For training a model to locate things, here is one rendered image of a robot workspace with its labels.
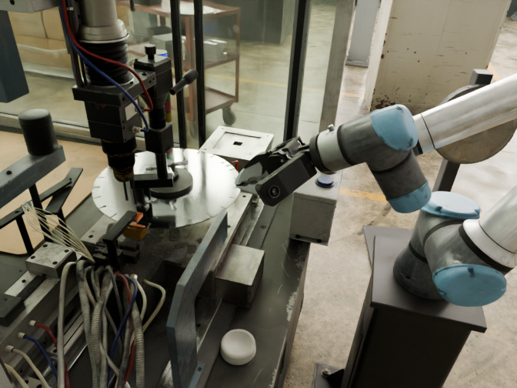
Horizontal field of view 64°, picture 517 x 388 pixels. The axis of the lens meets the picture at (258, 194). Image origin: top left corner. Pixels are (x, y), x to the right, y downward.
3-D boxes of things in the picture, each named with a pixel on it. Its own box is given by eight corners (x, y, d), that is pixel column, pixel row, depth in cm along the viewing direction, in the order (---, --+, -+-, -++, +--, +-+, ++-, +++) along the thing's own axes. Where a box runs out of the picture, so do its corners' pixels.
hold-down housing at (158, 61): (158, 142, 84) (148, 39, 73) (178, 147, 83) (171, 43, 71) (141, 154, 80) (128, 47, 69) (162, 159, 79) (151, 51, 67)
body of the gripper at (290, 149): (291, 175, 87) (342, 159, 79) (274, 195, 80) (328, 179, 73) (275, 143, 85) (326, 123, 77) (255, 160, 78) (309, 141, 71)
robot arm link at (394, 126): (419, 160, 65) (397, 116, 61) (355, 178, 71) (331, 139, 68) (422, 132, 70) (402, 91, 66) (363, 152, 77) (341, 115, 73)
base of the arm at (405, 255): (453, 262, 107) (465, 232, 101) (461, 306, 95) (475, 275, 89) (392, 249, 110) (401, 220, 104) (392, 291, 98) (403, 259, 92)
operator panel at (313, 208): (305, 184, 134) (311, 143, 126) (339, 191, 132) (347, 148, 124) (288, 238, 112) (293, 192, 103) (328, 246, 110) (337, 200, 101)
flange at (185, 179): (201, 175, 98) (201, 166, 96) (178, 201, 89) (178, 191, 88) (159, 165, 100) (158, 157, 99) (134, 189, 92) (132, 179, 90)
